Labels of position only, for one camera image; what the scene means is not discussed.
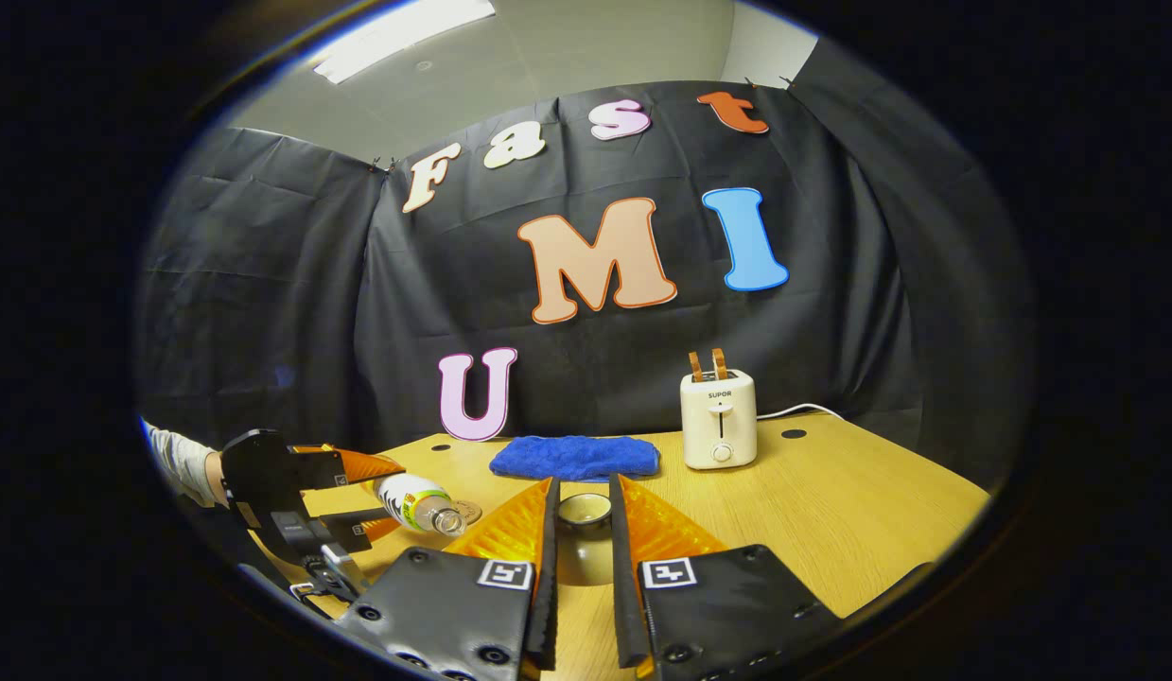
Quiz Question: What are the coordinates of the white toaster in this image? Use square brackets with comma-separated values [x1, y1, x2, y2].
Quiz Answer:
[680, 369, 758, 471]

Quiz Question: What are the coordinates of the blue towel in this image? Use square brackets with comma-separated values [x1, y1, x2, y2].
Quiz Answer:
[489, 435, 661, 482]

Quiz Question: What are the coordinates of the black backdrop cloth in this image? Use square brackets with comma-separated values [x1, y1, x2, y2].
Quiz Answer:
[136, 38, 1033, 493]

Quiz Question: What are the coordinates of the clear water bottle white label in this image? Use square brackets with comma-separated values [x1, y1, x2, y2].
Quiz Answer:
[373, 473, 468, 537]

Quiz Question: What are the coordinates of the white power cable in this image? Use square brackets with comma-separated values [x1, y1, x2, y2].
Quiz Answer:
[756, 403, 847, 423]

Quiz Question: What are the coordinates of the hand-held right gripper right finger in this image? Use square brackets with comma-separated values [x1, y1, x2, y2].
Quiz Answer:
[608, 473, 844, 681]

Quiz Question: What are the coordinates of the ceiling light panel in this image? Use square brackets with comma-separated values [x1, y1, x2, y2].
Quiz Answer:
[311, 0, 497, 86]

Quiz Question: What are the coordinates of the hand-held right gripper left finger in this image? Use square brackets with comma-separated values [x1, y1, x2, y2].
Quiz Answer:
[335, 476, 560, 681]

